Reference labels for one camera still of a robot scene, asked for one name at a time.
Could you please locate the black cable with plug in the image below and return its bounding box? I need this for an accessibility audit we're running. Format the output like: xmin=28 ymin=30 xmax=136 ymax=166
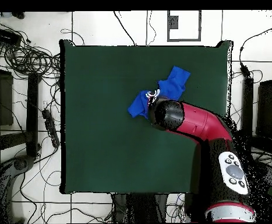
xmin=239 ymin=22 xmax=272 ymax=78

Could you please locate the black cable tangle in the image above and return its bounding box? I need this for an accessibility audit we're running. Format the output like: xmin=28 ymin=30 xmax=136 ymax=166
xmin=0 ymin=19 xmax=62 ymax=81

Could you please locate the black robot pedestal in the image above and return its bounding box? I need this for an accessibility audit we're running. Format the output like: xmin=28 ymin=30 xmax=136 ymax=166
xmin=112 ymin=193 xmax=169 ymax=223

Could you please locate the black electronics box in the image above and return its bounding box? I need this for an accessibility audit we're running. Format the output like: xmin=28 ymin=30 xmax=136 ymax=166
xmin=0 ymin=27 xmax=23 ymax=47

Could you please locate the blue printed shirt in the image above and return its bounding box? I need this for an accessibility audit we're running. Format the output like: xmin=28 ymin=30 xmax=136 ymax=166
xmin=127 ymin=65 xmax=192 ymax=120

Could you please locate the dark monitor panel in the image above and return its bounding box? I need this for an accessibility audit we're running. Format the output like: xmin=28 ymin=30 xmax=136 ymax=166
xmin=0 ymin=53 xmax=14 ymax=127
xmin=256 ymin=78 xmax=272 ymax=141

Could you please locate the dark green tablecloth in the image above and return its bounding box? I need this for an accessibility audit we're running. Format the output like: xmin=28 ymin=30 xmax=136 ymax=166
xmin=59 ymin=39 xmax=234 ymax=195

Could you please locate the grey rectangular frame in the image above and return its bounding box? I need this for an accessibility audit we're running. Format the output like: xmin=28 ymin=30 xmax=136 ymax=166
xmin=167 ymin=10 xmax=202 ymax=42

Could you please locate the black power strip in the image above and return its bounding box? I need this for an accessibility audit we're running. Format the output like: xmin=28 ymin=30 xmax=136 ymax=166
xmin=41 ymin=108 xmax=61 ymax=148

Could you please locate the grey chair base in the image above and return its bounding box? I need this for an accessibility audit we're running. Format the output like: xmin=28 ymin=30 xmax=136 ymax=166
xmin=0 ymin=155 xmax=35 ymax=223
xmin=252 ymin=160 xmax=272 ymax=187

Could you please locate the black stand beam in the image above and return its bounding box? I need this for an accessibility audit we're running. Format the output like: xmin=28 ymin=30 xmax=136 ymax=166
xmin=240 ymin=76 xmax=255 ymax=141
xmin=26 ymin=73 xmax=42 ymax=157

